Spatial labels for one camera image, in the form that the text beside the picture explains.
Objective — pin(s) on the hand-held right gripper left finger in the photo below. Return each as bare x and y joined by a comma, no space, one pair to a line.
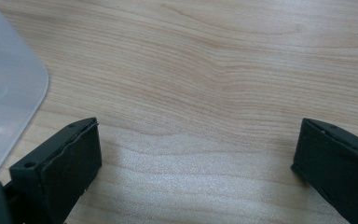
59,171

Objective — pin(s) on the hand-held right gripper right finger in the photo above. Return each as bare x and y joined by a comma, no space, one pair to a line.
338,168

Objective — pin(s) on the translucent white plastic mat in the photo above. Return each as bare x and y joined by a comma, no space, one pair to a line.
6,93

